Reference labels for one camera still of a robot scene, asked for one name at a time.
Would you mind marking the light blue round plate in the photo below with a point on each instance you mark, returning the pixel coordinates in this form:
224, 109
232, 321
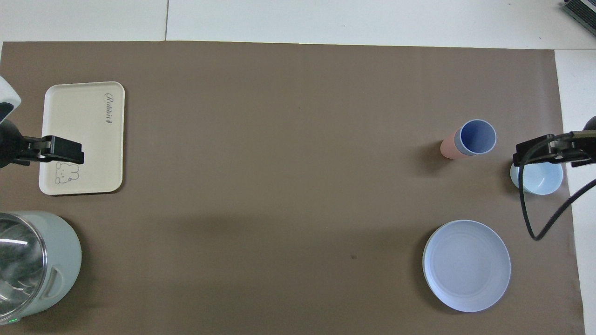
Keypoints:
466, 265

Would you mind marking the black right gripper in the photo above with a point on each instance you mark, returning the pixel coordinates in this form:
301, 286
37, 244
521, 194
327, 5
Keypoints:
577, 146

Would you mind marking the periwinkle blue ribbed cup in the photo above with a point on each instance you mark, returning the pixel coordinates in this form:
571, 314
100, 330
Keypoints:
476, 136

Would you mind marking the pink plastic cup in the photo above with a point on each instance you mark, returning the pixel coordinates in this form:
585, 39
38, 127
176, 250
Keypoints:
448, 146

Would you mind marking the pale green pot, glass lid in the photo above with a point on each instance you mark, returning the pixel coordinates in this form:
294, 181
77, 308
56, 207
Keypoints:
51, 260

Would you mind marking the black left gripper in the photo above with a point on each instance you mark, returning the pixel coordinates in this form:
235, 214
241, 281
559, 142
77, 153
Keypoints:
10, 146

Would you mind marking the brown paper table mat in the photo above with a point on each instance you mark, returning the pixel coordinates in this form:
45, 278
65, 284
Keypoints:
279, 186

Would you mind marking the dark grey ridged device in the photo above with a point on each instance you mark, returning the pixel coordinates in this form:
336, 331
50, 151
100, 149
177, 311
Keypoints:
582, 10

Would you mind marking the light blue bowl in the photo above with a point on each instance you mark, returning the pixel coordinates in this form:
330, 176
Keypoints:
542, 181

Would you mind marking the cream rabbit print tray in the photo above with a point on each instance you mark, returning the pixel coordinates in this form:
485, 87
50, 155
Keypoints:
79, 125

